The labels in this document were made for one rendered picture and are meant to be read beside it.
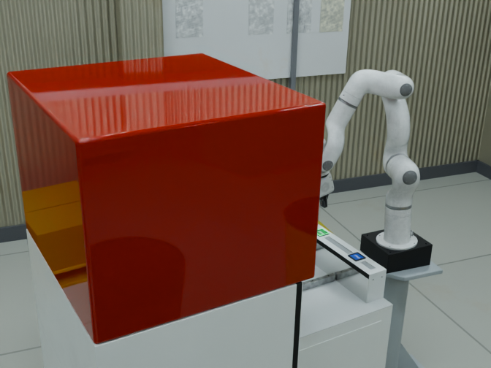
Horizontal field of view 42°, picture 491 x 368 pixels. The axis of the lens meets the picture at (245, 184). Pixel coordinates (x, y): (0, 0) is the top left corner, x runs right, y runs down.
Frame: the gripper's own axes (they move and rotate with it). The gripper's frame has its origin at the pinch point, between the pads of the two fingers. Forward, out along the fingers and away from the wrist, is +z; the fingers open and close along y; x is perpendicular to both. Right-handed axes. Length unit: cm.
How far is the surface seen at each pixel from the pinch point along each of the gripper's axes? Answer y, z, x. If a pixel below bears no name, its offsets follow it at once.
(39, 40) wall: -54, -50, 246
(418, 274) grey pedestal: 25, 35, -33
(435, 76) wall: 262, 67, 194
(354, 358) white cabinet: -24, 46, -46
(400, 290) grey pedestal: 20, 47, -25
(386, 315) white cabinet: -6, 33, -46
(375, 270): -3.8, 15.0, -38.5
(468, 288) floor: 130, 141, 34
